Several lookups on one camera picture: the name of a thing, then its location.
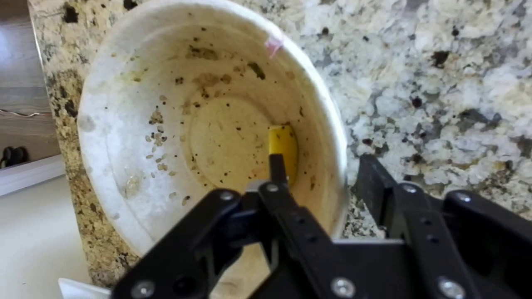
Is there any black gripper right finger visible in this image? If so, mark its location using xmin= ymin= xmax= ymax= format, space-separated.
xmin=354 ymin=154 xmax=532 ymax=299

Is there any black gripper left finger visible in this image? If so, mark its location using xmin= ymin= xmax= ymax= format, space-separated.
xmin=112 ymin=154 xmax=331 ymax=299

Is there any white ceramic top bowl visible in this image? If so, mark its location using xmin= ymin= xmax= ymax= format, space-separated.
xmin=78 ymin=0 xmax=348 ymax=254

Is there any yellow lemon slice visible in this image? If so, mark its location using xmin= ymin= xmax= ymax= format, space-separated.
xmin=268 ymin=125 xmax=300 ymax=184

